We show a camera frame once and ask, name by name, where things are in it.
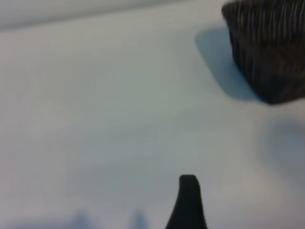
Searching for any dark brown wicker basket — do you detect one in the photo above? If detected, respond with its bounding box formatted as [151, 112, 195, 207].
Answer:
[221, 0, 305, 105]

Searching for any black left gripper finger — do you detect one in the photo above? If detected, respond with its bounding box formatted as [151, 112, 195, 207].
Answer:
[164, 174, 208, 229]

